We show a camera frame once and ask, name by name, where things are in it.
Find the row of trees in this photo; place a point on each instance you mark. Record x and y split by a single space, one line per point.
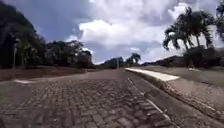
111 62

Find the small palm tree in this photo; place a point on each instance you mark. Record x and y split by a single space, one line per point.
135 58

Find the pale concrete kerb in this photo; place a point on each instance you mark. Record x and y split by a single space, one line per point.
156 75

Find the grey brick road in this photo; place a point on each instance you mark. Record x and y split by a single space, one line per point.
83 100

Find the brown earth verge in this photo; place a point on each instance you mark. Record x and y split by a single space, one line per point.
40 72

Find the large dark trees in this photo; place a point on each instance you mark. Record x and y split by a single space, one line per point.
33 50

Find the pair of palm trees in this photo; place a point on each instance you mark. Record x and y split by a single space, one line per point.
190 26

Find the dark bushes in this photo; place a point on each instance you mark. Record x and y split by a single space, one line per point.
200 56

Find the grey ground strip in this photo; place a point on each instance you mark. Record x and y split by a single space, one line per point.
206 75

